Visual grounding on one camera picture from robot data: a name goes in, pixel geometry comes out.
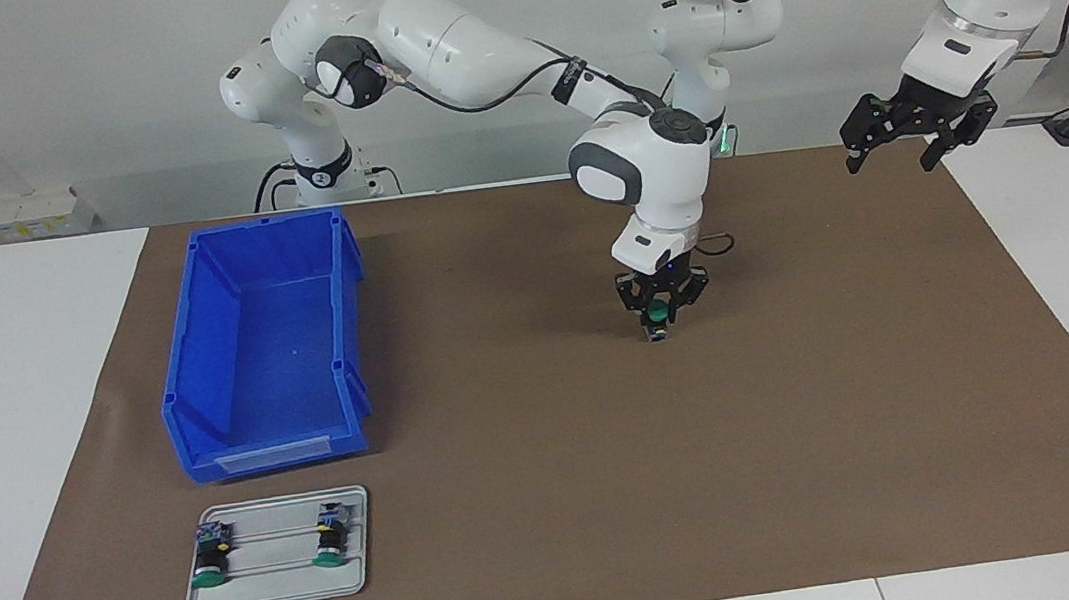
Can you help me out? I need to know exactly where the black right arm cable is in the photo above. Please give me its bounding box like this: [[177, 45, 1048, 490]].
[[306, 13, 738, 301]]

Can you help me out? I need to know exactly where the blue plastic storage bin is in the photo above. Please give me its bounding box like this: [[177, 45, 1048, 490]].
[[140, 204, 387, 487]]

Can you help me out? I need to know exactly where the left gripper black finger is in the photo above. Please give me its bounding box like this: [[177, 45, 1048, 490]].
[[836, 96, 894, 178], [913, 114, 997, 175]]

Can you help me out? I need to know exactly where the black base cable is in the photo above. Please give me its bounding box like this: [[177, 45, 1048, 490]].
[[249, 159, 304, 214]]

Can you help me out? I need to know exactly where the green push button switch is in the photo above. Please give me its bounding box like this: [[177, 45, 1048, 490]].
[[642, 297, 679, 345], [306, 499, 356, 570], [184, 520, 238, 591]]

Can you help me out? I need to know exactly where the brown paper table mat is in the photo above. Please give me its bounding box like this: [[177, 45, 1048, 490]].
[[0, 118, 1069, 600]]

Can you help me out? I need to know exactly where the grey metal tray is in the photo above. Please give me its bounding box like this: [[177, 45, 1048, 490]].
[[173, 484, 380, 600]]

